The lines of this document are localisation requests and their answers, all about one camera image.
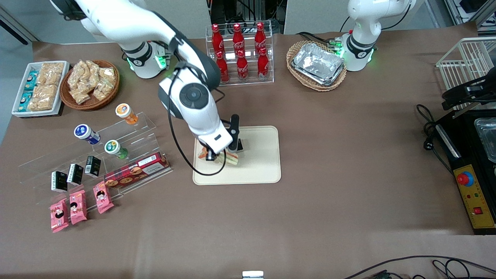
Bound steel appliance pan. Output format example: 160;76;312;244
474;118;496;163

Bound triangular sandwich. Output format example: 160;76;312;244
198;146;239;168

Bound black equipment behind table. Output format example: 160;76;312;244
208;0;288;34

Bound red cola bottle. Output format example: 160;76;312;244
254;22;267;57
211;24;225;59
257;47;270;81
216;50;230;83
236;50;249;82
232;23;245;58

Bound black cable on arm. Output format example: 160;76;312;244
168;64;227;177

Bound brown wicker basket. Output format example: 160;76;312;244
59;59;120;111

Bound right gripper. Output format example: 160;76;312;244
192;120;239;162

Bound light wicker basket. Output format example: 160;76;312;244
286;40;348;92

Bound cables at left arm base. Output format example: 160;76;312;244
296;31;343;49

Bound pink snack packet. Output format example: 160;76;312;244
92;181;115;214
69;190;88;226
49;198;69;233

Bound orange small bottle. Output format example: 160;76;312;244
115;103;139;125

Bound clear bag of crackers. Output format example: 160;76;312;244
70;88;91;105
86;60;104;84
100;67;117;84
92;81;115;102
67;60;90;89

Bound clear acrylic bottle rack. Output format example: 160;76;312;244
205;20;275;88

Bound red plaid cookie box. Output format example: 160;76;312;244
103;152;171;189

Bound clear acrylic stepped display stand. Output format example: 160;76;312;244
17;112;174;212

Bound black power cable with plug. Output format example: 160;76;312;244
416;103;455;176

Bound black cables on table edge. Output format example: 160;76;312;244
343;255;496;279

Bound rice cracker packet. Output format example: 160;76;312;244
29;85;59;112
38;62;65;86

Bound beige plastic tray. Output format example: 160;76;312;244
193;125;282;186

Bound blue small bottle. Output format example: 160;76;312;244
74;124;101;145

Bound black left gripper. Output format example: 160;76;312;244
442;76;496;110

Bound white rectangular snack tray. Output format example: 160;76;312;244
12;61;70;117

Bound aluminium foil tray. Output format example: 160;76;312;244
291;64;346;87
293;43;345;82

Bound red emergency stop button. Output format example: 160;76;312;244
456;170;474;187

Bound black table appliance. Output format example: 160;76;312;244
435;108;496;235

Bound teal snack packet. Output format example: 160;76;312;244
18;92;34;113
24;71;39;91

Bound green small bottle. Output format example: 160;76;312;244
104;140;129;160

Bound white wire basket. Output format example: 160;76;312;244
436;37;496;112

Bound yellow control panel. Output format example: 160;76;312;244
452;164;496;229

